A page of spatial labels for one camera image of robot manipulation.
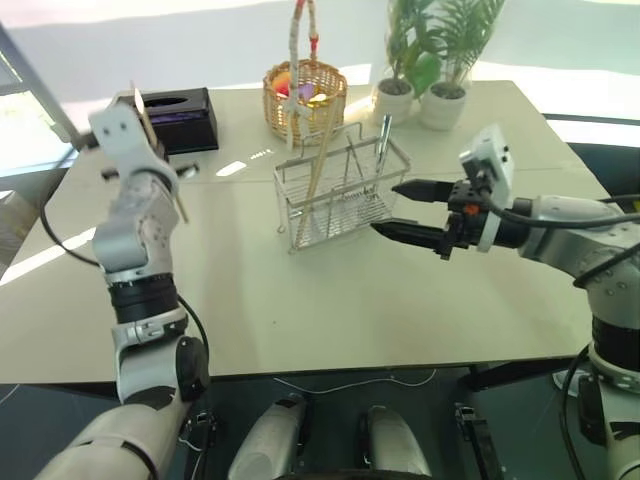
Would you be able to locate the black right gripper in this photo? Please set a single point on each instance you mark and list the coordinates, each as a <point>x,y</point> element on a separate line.
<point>465,220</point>

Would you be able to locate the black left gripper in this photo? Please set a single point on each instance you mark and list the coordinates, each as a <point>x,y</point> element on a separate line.
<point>91,140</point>

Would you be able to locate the wooden chopstick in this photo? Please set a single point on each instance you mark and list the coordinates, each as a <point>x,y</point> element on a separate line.
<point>182,210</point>
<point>320,150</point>

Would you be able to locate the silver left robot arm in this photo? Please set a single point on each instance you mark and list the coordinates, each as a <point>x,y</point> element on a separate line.
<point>132,250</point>

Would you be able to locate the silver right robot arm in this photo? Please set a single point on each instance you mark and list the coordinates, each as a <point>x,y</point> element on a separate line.
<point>565,225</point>

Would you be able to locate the metal spoon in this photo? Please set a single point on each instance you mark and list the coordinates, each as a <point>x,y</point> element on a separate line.
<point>384,140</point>

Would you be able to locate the small grey round disc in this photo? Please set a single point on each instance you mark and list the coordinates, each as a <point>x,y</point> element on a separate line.
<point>190,170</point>

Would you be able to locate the black tissue box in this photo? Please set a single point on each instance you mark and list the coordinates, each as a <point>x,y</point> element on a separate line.
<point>195,125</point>

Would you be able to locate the green plant in white pot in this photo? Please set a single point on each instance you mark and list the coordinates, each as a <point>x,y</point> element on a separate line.
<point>395,102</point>
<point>442,107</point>

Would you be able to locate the grey rounded shell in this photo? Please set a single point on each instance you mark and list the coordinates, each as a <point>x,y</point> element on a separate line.
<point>395,445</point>
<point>270,440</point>

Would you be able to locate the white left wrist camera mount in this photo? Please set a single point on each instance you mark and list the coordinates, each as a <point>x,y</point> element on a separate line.
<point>120,142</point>

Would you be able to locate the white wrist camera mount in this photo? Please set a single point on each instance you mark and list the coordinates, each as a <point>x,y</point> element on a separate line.
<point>120,142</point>
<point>492,150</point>

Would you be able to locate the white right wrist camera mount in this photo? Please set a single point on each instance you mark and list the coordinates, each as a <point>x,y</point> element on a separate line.
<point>492,150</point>

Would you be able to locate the grey metal frame post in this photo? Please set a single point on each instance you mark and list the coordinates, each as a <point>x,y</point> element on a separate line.
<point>45,95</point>

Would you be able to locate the black table frame bar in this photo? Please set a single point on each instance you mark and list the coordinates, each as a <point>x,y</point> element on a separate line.
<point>515,372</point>

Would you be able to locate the black floor bracket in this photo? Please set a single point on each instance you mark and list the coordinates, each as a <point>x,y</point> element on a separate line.
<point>475,435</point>
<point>205,425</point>

